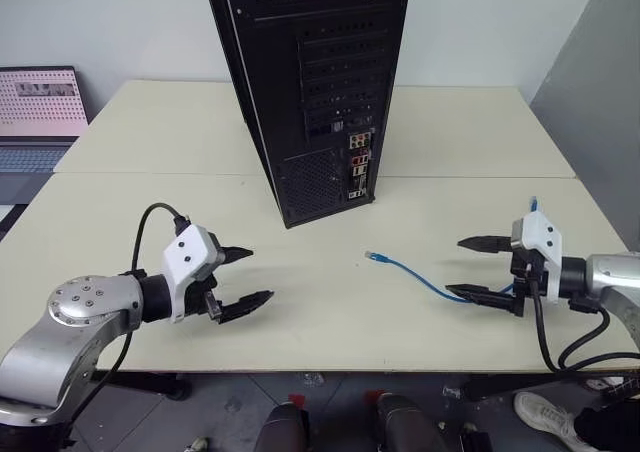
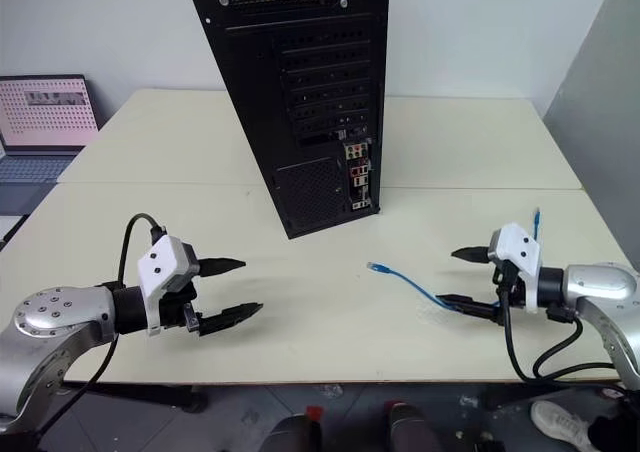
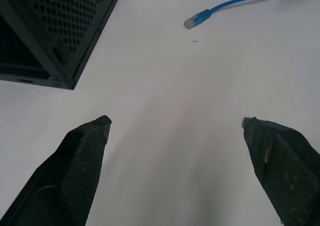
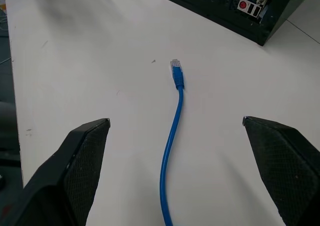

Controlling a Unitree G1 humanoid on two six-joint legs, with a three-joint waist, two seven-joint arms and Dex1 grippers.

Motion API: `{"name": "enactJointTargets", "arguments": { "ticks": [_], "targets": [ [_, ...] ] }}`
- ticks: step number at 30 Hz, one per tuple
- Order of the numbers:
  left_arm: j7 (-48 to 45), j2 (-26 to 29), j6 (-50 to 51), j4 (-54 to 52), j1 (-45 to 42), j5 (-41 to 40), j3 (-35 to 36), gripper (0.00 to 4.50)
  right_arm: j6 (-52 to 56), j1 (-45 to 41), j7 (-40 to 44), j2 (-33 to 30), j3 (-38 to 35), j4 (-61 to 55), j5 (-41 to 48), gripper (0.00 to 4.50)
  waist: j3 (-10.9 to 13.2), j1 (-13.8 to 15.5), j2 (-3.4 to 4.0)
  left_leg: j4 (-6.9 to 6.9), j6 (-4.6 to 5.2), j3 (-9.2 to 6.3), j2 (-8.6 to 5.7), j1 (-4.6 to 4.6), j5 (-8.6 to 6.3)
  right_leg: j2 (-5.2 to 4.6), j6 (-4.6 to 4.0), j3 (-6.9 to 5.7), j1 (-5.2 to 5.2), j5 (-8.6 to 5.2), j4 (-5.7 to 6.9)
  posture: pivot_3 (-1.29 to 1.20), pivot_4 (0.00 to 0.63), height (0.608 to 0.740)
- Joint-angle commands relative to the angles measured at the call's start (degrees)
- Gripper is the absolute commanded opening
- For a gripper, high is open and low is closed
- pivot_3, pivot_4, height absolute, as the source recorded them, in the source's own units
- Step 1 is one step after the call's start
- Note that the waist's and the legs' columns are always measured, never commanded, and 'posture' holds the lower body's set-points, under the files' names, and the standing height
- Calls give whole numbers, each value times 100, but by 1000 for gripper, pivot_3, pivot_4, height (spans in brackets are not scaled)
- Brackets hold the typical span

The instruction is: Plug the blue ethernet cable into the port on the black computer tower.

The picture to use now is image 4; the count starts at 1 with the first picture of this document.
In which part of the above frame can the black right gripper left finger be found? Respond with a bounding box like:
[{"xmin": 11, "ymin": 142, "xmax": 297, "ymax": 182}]
[{"xmin": 0, "ymin": 117, "xmax": 111, "ymax": 226}]

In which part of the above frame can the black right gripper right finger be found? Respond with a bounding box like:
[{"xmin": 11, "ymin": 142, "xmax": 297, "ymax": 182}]
[{"xmin": 241, "ymin": 115, "xmax": 320, "ymax": 226}]

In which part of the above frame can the black computer case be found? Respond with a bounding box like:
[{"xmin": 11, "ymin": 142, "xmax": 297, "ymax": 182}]
[{"xmin": 161, "ymin": 0, "xmax": 319, "ymax": 47}]

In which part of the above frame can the blue ethernet cable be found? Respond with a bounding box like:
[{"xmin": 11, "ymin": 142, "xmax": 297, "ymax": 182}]
[{"xmin": 159, "ymin": 58, "xmax": 186, "ymax": 226}]

